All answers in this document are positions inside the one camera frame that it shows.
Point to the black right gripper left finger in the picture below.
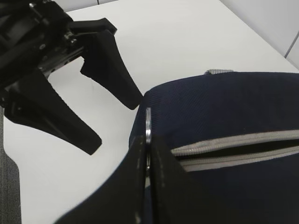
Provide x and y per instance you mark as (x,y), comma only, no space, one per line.
(120,199)

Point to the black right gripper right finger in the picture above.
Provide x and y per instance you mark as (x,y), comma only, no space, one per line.
(173,191)

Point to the navy and white lunch bag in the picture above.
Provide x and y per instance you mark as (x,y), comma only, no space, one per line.
(236,134)

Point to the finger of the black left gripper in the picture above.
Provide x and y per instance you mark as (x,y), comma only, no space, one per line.
(104,65)
(32,101)

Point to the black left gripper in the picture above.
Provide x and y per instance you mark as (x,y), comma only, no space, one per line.
(38,35)

